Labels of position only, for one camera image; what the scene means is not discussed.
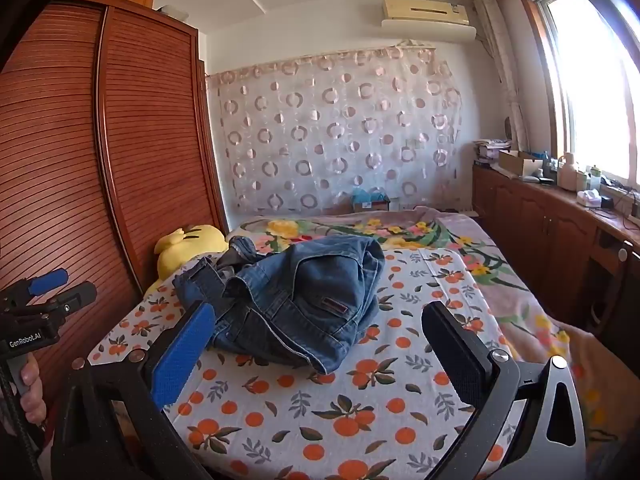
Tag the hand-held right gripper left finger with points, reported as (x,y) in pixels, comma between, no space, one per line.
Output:
(182,355)

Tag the beige plastic jug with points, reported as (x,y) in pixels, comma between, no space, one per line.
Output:
(568,172)

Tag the yellow plush toy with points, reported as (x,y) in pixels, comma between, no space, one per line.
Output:
(175,255)

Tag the blue plastic bag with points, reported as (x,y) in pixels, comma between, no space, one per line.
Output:
(365,195)

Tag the wooden headboard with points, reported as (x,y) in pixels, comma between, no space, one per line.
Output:
(100,160)

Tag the wooden frame window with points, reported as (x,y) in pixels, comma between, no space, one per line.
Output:
(590,85)

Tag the open cardboard box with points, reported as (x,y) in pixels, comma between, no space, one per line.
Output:
(517,162)

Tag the beige wall air conditioner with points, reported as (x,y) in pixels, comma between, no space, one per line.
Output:
(425,10)

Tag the pale patterned window curtain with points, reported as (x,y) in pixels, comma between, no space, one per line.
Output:
(500,60)

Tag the pink floral blanket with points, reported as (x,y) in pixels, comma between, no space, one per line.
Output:
(430,230)

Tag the white air deflector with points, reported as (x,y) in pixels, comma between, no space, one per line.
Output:
(430,31)

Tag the orange fruit print bed sheet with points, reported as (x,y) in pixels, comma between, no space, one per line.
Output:
(350,410)

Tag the person's left hand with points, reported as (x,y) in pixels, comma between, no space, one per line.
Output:
(32,395)

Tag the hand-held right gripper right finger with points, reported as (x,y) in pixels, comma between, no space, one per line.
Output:
(452,355)

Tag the low wooden cabinet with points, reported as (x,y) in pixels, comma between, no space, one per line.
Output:
(530,220)

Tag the sheer circle pattern curtain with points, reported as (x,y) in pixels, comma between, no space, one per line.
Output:
(325,125)

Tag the stack of papers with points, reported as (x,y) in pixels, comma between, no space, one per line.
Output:
(490,150)

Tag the white tissue box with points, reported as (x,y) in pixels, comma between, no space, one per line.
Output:
(589,198)

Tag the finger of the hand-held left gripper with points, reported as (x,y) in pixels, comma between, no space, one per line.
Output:
(47,282)
(80,294)

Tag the blue denim pants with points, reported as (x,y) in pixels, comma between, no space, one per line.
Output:
(300,280)

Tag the small printed cardboard box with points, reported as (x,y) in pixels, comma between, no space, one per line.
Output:
(372,206)

